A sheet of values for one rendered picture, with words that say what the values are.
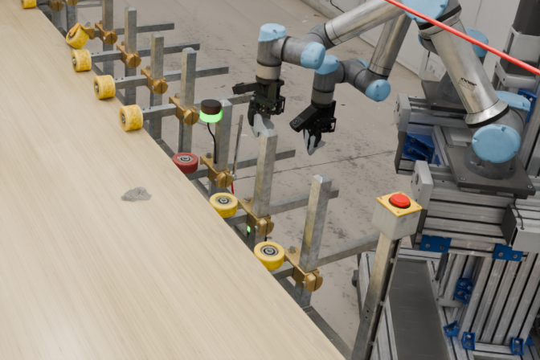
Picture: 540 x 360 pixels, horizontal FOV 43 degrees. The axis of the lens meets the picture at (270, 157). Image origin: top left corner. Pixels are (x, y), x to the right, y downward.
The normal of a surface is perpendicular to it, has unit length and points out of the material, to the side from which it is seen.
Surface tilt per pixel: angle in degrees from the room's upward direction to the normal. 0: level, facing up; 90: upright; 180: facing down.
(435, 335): 0
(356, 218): 0
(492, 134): 96
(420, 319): 0
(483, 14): 90
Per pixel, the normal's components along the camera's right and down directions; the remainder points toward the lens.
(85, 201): 0.11, -0.86
